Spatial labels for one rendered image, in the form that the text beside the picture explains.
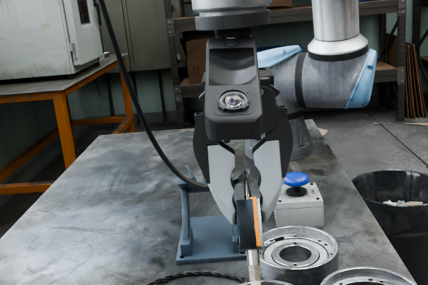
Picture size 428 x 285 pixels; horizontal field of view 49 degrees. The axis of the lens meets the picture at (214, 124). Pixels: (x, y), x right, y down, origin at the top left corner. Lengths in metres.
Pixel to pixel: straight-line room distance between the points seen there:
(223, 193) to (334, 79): 0.52
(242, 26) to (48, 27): 2.31
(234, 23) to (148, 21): 3.87
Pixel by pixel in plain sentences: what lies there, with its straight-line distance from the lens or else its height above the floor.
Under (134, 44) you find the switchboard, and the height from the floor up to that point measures 0.80.
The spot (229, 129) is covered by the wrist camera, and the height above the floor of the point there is 1.05.
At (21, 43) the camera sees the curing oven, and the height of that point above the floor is 1.00.
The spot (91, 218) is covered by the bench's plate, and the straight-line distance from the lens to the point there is 0.85.
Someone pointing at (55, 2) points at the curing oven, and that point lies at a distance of 2.68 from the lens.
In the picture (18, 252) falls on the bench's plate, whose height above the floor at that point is 0.80.
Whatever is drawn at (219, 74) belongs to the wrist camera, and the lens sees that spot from 0.40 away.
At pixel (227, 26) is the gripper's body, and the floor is 1.12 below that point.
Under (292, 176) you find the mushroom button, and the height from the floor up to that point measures 0.87.
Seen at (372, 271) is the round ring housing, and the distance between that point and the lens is 0.58.
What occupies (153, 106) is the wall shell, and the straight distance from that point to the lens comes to 4.64.
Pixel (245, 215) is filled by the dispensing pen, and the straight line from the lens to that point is 0.47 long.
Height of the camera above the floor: 1.15
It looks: 15 degrees down
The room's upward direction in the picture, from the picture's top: 5 degrees counter-clockwise
